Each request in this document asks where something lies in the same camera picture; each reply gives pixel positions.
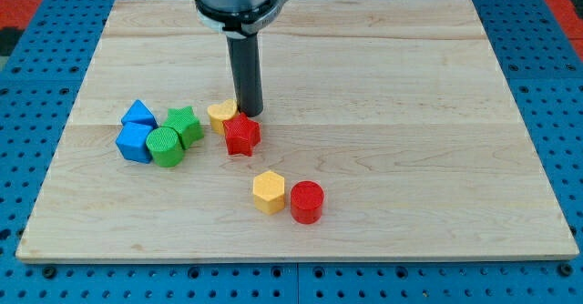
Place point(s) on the blue triangle block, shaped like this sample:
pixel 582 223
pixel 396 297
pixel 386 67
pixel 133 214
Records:
pixel 138 113

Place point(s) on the red star block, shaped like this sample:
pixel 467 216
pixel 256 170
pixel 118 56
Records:
pixel 241 135

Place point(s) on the green star block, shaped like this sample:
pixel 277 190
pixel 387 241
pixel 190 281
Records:
pixel 186 124

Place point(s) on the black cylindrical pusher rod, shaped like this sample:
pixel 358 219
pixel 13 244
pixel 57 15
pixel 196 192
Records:
pixel 246 73

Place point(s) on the yellow hexagon block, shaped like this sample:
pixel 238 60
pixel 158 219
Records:
pixel 268 189

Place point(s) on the blue cube block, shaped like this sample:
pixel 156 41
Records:
pixel 131 142

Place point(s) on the red cylinder block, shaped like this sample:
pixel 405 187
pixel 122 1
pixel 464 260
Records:
pixel 307 199

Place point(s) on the green cylinder block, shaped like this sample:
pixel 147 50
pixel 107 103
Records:
pixel 164 146

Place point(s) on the yellow heart block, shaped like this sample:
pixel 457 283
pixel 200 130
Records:
pixel 218 113

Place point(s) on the wooden board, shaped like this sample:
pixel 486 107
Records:
pixel 398 109

